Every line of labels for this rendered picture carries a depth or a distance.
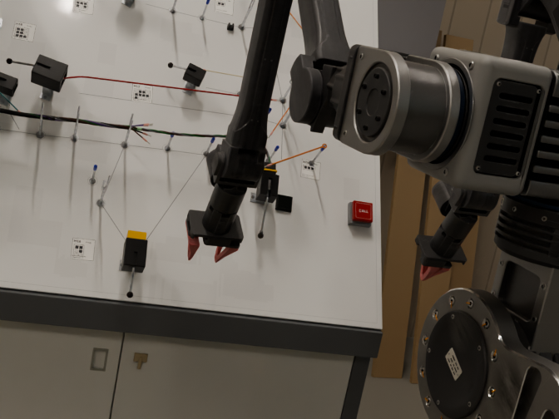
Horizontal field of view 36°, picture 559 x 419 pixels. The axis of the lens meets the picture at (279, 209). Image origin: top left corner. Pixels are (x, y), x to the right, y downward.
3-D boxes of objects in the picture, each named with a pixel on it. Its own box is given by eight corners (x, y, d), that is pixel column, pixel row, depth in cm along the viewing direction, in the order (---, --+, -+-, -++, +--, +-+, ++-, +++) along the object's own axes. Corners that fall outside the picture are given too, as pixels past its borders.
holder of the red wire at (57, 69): (10, 67, 201) (10, 42, 191) (65, 88, 203) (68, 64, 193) (2, 85, 198) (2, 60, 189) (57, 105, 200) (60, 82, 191)
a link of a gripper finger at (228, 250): (189, 245, 172) (201, 212, 166) (223, 248, 174) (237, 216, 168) (193, 271, 167) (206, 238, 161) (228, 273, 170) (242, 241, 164)
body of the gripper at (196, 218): (185, 215, 165) (195, 188, 161) (235, 221, 169) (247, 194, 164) (190, 240, 161) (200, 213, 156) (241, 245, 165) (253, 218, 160)
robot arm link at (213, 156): (220, 160, 150) (266, 165, 153) (210, 117, 158) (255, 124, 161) (200, 208, 158) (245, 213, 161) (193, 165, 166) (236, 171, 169)
